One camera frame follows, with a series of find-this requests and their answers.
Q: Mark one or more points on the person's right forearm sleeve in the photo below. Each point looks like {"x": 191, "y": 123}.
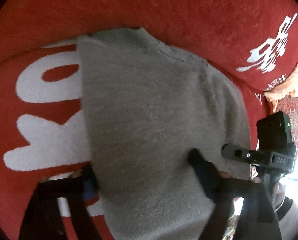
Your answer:
{"x": 288, "y": 219}

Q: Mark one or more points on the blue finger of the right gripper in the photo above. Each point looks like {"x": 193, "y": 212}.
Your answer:
{"x": 236, "y": 153}

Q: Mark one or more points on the grey knit sweater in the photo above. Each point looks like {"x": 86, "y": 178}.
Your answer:
{"x": 145, "y": 105}

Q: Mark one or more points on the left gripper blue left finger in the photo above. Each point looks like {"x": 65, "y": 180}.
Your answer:
{"x": 43, "y": 218}

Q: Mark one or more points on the person's right hand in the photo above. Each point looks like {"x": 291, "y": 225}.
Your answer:
{"x": 276, "y": 192}

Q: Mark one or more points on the red patterned fabric item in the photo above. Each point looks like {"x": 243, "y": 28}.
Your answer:
{"x": 289, "y": 106}

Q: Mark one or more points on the red printed blanket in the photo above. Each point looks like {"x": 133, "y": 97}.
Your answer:
{"x": 253, "y": 42}

